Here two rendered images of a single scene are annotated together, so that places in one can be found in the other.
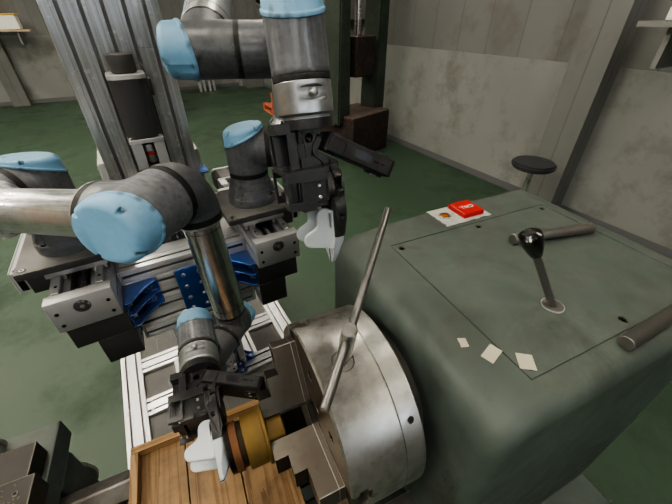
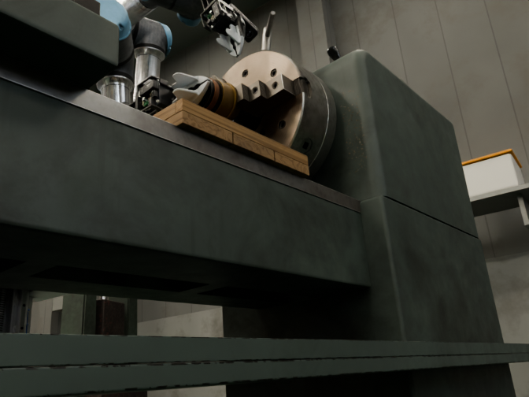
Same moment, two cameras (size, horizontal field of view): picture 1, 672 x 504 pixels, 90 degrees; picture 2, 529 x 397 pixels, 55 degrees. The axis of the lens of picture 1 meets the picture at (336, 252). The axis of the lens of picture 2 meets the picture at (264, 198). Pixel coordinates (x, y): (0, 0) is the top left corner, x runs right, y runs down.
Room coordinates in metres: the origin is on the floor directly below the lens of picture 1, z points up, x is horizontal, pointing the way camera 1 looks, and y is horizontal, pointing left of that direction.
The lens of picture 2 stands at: (-0.60, 0.46, 0.52)
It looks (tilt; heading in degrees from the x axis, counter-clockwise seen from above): 20 degrees up; 334
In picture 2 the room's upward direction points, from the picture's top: 4 degrees counter-clockwise
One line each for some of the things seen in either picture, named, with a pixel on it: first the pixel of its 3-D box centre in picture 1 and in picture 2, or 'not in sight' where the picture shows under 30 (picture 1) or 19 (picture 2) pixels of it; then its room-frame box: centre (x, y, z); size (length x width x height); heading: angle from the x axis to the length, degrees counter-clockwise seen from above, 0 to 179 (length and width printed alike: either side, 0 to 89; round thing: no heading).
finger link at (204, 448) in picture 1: (205, 450); (186, 79); (0.24, 0.20, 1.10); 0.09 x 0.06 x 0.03; 23
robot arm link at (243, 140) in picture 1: (247, 146); not in sight; (0.99, 0.26, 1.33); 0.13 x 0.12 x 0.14; 100
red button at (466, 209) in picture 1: (465, 210); not in sight; (0.73, -0.32, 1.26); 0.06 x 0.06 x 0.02; 25
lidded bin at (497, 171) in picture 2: not in sight; (485, 183); (1.81, -2.50, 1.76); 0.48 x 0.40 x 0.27; 30
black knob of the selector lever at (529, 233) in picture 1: (530, 243); (333, 54); (0.40, -0.28, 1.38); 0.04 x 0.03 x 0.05; 115
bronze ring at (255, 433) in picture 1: (256, 437); (215, 101); (0.27, 0.13, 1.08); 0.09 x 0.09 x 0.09; 25
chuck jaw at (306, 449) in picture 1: (317, 469); (270, 94); (0.22, 0.03, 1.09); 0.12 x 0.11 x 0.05; 25
